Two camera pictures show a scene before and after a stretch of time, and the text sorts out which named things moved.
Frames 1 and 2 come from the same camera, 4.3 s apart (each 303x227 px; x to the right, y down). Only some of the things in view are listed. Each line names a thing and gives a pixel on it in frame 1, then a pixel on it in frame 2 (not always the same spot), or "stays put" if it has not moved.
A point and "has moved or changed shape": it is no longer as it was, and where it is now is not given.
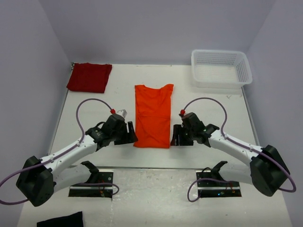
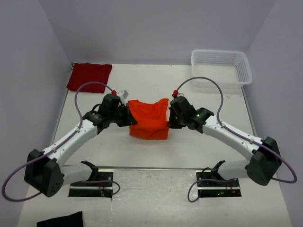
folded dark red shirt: [88, 77] stays put
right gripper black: [177, 131] -> [172, 124]
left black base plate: [104, 176] stays put
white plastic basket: [220, 69] stays put
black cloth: [75, 220] stays put
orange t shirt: [153, 111] has moved or changed shape
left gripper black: [127, 138] -> [129, 119]
